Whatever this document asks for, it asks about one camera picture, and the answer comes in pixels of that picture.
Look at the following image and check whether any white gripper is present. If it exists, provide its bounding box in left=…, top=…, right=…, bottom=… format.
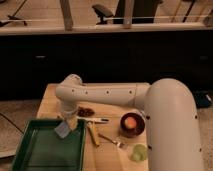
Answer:
left=60, top=103, right=78, bottom=130

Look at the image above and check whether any blue sponge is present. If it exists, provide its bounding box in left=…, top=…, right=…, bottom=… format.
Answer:
left=54, top=121, right=71, bottom=139

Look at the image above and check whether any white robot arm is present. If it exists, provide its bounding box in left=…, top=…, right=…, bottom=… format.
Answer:
left=55, top=74, right=204, bottom=171

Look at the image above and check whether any green plastic tray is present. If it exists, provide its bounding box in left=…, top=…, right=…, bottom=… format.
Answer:
left=10, top=119, right=86, bottom=171

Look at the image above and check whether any metal fork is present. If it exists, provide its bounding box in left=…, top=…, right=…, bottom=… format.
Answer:
left=98, top=133, right=127, bottom=149

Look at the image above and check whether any dark bowl with orange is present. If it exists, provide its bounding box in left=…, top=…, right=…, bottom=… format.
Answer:
left=120, top=113, right=145, bottom=138

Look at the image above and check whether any green plastic cup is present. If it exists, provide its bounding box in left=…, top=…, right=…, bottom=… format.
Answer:
left=130, top=144, right=148, bottom=162

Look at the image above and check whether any blue black floor device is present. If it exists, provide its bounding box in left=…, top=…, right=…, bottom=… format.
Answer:
left=194, top=92, right=212, bottom=108

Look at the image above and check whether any black floor cable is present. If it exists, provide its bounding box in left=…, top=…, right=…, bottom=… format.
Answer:
left=0, top=112, right=24, bottom=134

